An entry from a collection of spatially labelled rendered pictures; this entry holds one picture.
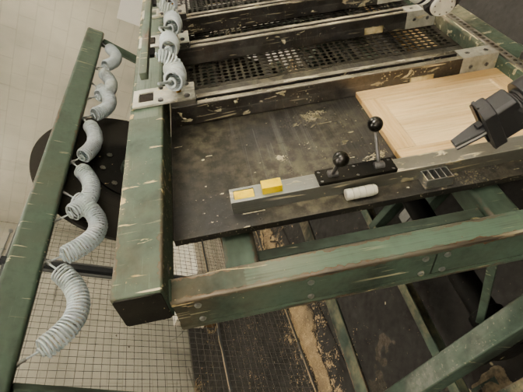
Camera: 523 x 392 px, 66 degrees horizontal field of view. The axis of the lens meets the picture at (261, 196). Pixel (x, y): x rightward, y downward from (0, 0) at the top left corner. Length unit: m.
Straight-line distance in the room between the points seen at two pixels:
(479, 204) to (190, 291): 0.74
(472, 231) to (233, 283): 0.51
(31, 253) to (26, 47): 5.40
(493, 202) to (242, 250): 0.63
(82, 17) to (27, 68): 1.08
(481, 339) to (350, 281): 0.76
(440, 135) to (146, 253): 0.84
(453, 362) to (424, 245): 0.79
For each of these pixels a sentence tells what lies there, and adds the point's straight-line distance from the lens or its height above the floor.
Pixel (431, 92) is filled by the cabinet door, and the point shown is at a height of 1.11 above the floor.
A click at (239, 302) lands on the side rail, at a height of 1.71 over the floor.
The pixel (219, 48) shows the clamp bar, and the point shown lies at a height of 1.67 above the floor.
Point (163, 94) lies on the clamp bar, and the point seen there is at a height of 1.88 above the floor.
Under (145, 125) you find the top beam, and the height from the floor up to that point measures 1.92.
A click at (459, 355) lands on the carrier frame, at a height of 0.79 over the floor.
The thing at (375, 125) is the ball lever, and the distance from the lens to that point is 1.01.
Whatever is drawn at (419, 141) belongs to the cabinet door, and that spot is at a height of 1.24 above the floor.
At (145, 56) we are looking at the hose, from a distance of 1.19.
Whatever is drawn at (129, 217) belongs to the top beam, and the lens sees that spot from 0.93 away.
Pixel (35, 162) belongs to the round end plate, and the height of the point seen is 2.22.
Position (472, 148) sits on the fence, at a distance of 1.17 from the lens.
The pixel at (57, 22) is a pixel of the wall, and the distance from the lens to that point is 6.49.
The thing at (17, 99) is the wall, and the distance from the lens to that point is 6.94.
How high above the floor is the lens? 2.05
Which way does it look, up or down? 24 degrees down
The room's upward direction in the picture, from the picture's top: 77 degrees counter-clockwise
